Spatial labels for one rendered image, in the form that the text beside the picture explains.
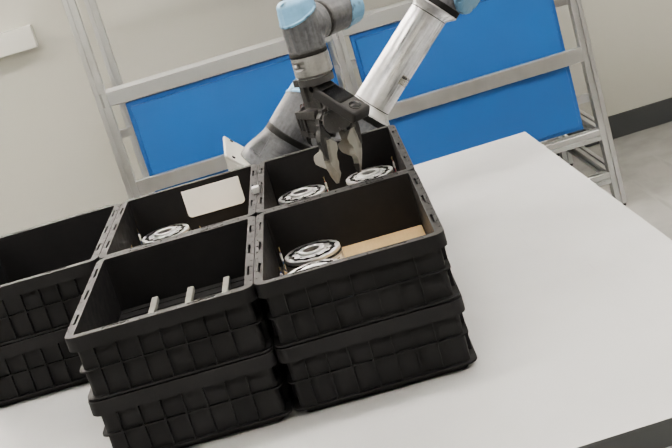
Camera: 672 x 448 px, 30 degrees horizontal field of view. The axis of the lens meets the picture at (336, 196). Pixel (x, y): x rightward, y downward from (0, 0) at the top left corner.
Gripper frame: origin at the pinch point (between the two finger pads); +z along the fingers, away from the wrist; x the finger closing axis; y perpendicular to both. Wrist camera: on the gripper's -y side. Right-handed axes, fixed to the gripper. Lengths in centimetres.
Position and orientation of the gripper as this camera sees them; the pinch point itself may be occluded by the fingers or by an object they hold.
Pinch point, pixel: (349, 171)
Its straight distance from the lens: 246.5
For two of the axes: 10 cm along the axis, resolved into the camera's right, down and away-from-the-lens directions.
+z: 2.7, 9.3, 2.6
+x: -7.2, 3.8, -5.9
